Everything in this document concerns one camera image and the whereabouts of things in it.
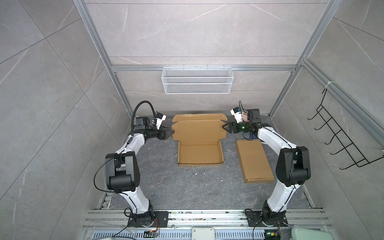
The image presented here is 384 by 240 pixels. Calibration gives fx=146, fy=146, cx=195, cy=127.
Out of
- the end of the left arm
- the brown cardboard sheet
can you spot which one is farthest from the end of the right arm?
the end of the left arm

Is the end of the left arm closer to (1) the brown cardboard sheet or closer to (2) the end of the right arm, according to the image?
(1) the brown cardboard sheet

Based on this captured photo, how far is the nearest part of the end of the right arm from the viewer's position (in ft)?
2.31

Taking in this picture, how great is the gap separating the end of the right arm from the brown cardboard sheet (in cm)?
6

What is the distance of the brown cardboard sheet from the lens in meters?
0.90
